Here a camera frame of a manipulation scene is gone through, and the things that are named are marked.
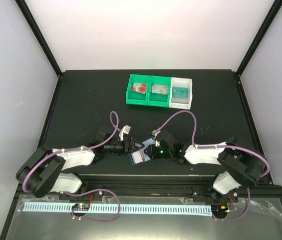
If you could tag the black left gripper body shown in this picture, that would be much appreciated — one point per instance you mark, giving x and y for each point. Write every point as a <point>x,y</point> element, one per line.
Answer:
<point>127,149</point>

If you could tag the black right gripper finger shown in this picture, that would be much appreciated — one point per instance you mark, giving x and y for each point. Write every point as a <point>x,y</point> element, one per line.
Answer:
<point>145,156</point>
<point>148,150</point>

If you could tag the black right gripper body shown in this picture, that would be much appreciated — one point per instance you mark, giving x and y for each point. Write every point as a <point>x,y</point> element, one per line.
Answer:
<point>166,153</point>

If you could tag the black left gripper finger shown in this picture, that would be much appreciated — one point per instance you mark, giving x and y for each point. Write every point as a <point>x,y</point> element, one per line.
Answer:
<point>137,143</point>
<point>137,148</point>

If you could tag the blue leather card holder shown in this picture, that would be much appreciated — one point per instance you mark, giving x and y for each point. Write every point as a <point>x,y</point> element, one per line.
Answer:
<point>140,156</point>

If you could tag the red circle card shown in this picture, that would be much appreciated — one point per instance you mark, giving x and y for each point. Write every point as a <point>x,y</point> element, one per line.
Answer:
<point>143,89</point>
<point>135,87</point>

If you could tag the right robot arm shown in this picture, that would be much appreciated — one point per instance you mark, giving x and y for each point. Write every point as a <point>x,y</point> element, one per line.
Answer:
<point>243,167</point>

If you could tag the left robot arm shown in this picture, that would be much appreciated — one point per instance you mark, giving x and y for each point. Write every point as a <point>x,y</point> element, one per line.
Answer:
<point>43,172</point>

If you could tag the white patterned card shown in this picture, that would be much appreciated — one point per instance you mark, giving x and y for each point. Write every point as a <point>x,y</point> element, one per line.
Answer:
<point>155,88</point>

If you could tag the green bin left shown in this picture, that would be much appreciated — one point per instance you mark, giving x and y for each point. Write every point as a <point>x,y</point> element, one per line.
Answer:
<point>135,98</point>

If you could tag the green bin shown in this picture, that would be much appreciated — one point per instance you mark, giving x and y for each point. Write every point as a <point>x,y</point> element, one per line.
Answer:
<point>159,94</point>
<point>135,98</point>

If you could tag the green bin middle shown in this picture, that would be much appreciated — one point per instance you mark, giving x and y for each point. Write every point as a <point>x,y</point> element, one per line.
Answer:
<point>159,94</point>

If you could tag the white bin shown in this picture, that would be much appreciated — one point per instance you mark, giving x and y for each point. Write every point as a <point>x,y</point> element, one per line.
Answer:
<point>181,103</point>

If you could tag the light blue slotted strip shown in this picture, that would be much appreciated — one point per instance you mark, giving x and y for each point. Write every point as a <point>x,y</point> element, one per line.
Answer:
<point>136,209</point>

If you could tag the left circuit board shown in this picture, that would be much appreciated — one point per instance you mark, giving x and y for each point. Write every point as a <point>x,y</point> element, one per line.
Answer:
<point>81,206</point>

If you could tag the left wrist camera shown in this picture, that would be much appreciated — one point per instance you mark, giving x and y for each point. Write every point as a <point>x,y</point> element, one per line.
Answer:
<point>124,131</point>

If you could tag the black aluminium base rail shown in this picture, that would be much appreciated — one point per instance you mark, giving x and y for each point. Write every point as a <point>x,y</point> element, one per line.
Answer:
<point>137,185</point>

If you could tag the black frame post left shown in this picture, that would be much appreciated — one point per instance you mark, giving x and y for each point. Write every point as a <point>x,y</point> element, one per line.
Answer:
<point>26,12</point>

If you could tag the black frame post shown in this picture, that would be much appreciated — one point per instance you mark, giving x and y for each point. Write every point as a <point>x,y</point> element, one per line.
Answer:
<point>268,20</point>
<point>26,12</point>

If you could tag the black frame post right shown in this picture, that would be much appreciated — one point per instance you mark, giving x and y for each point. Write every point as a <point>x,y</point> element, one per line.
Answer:
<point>268,20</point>

